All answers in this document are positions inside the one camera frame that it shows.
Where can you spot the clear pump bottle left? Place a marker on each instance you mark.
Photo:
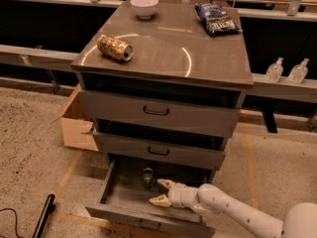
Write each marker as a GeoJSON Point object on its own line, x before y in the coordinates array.
{"type": "Point", "coordinates": [274, 71]}

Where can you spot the grey top drawer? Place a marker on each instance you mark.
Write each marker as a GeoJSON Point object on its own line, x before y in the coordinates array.
{"type": "Point", "coordinates": [183, 117]}

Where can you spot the white bowl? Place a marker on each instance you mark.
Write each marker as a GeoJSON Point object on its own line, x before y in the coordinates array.
{"type": "Point", "coordinates": [144, 9]}

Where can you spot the cardboard box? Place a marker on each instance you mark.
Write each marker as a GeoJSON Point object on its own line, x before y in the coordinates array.
{"type": "Point", "coordinates": [75, 126]}

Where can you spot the metal rail shelf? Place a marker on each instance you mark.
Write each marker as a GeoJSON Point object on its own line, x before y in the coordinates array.
{"type": "Point", "coordinates": [306, 91]}

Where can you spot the green soda can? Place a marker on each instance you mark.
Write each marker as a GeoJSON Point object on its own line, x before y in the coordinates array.
{"type": "Point", "coordinates": [148, 178]}

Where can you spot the blue chip bag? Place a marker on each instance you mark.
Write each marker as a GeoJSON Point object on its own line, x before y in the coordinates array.
{"type": "Point", "coordinates": [216, 20]}

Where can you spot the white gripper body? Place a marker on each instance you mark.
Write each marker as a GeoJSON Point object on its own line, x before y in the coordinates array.
{"type": "Point", "coordinates": [178, 194]}

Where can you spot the grey drawer cabinet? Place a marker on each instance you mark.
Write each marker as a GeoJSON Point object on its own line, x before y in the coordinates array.
{"type": "Point", "coordinates": [174, 59]}

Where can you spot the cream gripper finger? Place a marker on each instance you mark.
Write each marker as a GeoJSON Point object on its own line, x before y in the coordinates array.
{"type": "Point", "coordinates": [161, 200]}
{"type": "Point", "coordinates": [167, 183]}

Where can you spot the grey bottom drawer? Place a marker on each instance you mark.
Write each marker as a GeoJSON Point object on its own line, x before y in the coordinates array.
{"type": "Point", "coordinates": [124, 199]}

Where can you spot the grey middle drawer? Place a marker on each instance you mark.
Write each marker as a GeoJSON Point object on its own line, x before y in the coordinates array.
{"type": "Point", "coordinates": [159, 151]}

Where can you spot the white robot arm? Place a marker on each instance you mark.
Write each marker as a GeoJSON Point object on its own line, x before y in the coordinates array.
{"type": "Point", "coordinates": [207, 200]}

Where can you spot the grey drawer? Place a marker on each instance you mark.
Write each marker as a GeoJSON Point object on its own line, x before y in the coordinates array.
{"type": "Point", "coordinates": [159, 151]}
{"type": "Point", "coordinates": [183, 117]}
{"type": "Point", "coordinates": [124, 199]}

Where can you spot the black pole on floor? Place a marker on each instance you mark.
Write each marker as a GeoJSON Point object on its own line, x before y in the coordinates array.
{"type": "Point", "coordinates": [46, 211]}

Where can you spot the gold crushed soda can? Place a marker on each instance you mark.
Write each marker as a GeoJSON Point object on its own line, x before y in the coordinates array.
{"type": "Point", "coordinates": [114, 48]}

